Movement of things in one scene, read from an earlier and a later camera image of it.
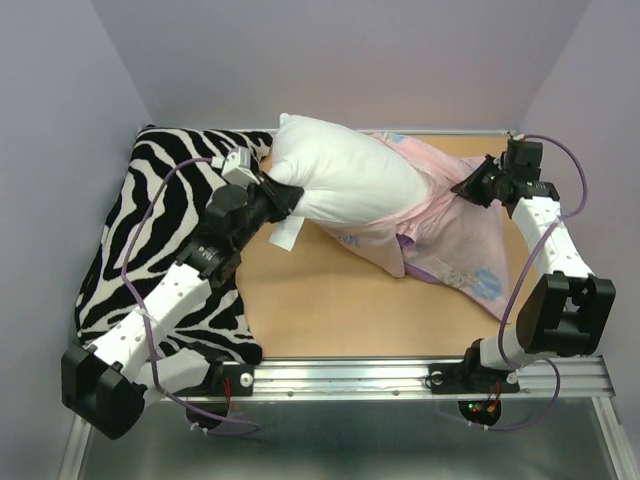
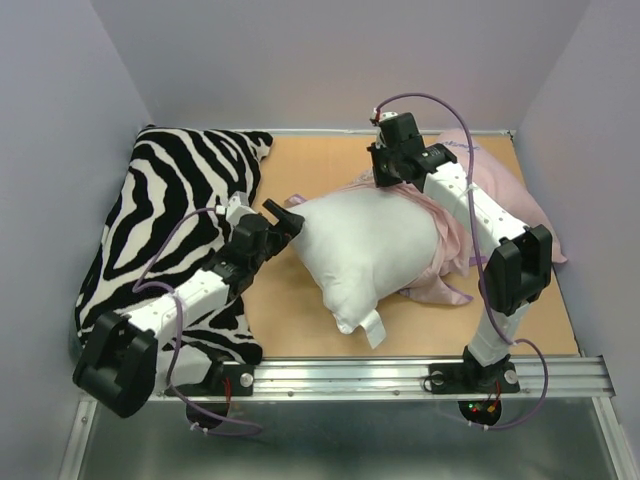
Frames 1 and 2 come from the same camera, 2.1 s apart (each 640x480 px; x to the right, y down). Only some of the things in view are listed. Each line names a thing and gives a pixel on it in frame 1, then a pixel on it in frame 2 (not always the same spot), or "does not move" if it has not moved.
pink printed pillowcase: (451, 238) to (490, 167)
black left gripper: (281, 198) to (289, 223)
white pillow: (347, 177) to (365, 246)
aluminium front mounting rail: (403, 381) does not move
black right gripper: (470, 189) to (382, 179)
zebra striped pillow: (153, 211) does not move
